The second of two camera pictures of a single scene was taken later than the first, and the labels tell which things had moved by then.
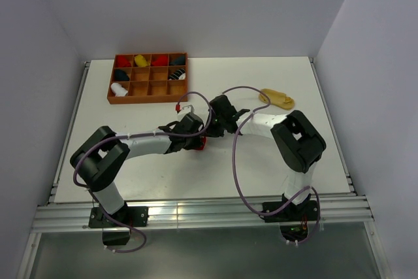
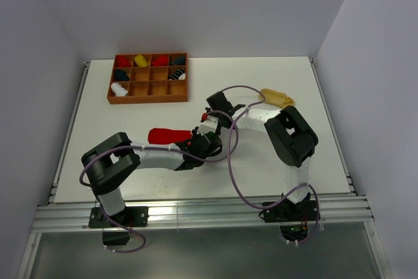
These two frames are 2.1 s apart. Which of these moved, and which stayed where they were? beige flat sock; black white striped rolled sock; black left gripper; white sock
Moved: black left gripper
Stayed: black white striped rolled sock; beige flat sock; white sock
